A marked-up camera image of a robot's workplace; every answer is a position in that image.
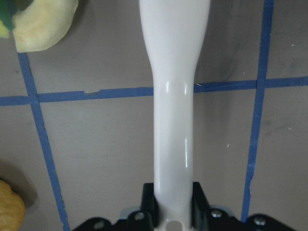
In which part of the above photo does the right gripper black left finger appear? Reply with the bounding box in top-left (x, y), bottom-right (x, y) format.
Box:
top-left (141, 183), bottom-right (159, 228)

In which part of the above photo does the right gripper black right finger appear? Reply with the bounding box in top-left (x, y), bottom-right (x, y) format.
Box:
top-left (192, 182), bottom-right (210, 229)

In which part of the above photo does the yellow toy potato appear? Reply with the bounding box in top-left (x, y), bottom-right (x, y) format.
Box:
top-left (0, 180), bottom-right (26, 231)

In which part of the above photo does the pale yellow ring peel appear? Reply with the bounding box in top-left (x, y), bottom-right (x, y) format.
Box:
top-left (13, 0), bottom-right (79, 53)

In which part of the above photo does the yellow green sponge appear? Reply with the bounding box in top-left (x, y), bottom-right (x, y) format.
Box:
top-left (0, 0), bottom-right (17, 39)

